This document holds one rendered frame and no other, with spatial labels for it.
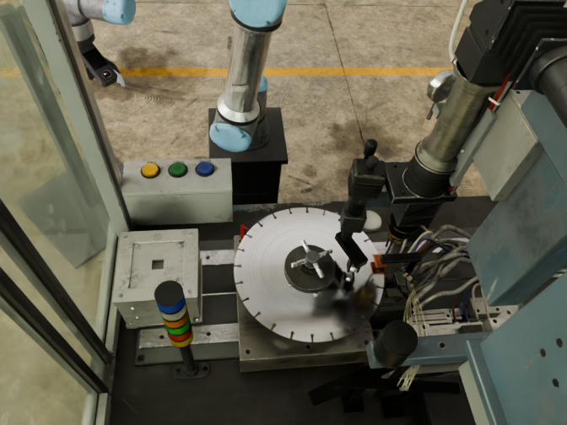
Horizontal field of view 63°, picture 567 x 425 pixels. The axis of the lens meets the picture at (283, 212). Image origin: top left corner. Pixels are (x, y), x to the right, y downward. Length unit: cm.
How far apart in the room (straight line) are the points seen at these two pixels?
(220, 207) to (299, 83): 180
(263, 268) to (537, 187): 58
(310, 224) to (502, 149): 53
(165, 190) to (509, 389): 90
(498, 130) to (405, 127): 214
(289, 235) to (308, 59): 220
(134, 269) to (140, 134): 162
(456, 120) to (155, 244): 72
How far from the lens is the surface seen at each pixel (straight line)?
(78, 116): 92
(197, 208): 126
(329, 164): 249
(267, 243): 104
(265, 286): 99
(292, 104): 279
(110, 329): 116
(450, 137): 72
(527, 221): 66
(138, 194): 122
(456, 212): 148
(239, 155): 147
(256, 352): 104
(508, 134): 66
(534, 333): 52
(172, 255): 109
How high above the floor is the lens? 183
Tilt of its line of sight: 54 degrees down
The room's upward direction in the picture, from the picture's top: 7 degrees clockwise
